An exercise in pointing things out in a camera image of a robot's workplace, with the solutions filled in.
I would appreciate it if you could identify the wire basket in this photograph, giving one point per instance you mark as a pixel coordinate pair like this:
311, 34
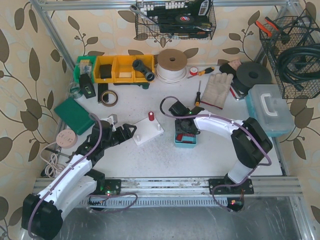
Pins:
294, 56
174, 19

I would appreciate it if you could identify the right wire basket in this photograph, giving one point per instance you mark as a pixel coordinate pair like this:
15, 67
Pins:
294, 56

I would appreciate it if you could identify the top wire basket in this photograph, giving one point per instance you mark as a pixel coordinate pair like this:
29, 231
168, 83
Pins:
174, 19

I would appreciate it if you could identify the red springs in tray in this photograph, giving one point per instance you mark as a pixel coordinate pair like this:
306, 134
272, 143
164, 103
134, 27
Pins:
185, 138

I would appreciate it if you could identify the beige work glove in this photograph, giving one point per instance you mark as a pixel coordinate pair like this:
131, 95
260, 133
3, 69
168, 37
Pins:
217, 89

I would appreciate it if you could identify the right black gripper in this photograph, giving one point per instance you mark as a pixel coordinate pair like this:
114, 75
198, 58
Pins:
185, 128

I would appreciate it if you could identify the large red spring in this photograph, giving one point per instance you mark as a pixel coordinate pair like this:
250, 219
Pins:
151, 116

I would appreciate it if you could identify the teal clear toolbox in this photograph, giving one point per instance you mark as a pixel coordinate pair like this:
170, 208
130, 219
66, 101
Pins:
265, 104

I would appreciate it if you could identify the red tape roll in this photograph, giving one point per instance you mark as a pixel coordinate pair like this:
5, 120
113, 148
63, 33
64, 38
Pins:
193, 71

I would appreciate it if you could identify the brown tape roll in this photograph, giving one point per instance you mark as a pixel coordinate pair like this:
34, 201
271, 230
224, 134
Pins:
109, 98

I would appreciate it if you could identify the yellow plastic bin row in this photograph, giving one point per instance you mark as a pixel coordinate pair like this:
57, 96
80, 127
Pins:
122, 71

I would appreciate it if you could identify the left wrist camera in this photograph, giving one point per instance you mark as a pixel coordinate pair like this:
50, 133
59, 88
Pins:
112, 120

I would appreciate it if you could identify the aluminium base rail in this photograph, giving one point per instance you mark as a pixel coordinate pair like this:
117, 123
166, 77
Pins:
176, 191

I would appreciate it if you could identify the round pink power strip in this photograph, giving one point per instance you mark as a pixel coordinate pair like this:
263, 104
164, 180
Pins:
66, 139

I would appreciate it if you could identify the black green device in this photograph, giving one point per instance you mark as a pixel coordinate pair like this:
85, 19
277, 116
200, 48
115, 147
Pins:
86, 86

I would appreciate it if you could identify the green flat case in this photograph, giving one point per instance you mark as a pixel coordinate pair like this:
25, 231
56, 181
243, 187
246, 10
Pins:
74, 116

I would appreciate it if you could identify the glass jar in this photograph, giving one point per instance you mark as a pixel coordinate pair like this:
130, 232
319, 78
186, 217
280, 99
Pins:
75, 90

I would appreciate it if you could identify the black disc spool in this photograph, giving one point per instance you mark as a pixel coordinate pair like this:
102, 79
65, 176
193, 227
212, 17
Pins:
249, 74

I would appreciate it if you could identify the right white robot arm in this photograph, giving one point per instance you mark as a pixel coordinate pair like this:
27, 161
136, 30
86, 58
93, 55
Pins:
250, 142

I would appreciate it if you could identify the orange handled pliers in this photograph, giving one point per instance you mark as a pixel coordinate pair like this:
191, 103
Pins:
269, 23

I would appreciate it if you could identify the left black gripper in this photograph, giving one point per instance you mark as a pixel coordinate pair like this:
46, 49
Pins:
119, 133

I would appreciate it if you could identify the green plastic bin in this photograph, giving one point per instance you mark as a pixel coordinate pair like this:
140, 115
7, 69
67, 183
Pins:
84, 65

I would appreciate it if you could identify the white four-peg base plate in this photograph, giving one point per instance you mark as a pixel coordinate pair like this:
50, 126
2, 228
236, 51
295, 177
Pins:
146, 130

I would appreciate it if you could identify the white cable spool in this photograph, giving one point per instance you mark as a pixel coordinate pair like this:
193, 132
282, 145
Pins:
171, 66

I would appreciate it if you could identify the teal plastic parts tray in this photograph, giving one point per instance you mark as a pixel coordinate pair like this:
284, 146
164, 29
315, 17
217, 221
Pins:
184, 145

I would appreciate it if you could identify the black pipe fitting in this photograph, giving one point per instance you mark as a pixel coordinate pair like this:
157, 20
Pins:
139, 66

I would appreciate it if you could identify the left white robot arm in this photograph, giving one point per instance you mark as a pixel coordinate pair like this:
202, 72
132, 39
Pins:
43, 214

